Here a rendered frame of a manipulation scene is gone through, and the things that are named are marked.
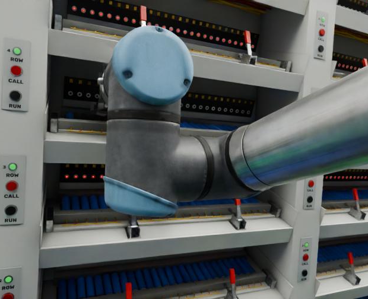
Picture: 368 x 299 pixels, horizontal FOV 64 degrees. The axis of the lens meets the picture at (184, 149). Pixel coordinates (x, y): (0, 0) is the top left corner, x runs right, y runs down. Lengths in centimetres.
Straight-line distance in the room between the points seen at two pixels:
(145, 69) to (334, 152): 20
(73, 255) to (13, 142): 24
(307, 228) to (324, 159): 59
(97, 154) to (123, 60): 31
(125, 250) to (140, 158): 36
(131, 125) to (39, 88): 30
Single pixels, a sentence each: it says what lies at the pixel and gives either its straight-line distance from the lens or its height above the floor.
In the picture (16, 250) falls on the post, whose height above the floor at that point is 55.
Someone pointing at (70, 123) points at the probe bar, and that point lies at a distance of 64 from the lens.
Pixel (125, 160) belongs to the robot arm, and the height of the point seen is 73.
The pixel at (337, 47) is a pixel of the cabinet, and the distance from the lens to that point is 127.
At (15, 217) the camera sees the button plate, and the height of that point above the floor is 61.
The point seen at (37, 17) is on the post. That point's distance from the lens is 63.
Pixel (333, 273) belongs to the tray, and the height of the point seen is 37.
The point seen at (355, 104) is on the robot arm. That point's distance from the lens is 28.
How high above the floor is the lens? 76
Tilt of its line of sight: 2 degrees down
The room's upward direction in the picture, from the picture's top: 3 degrees clockwise
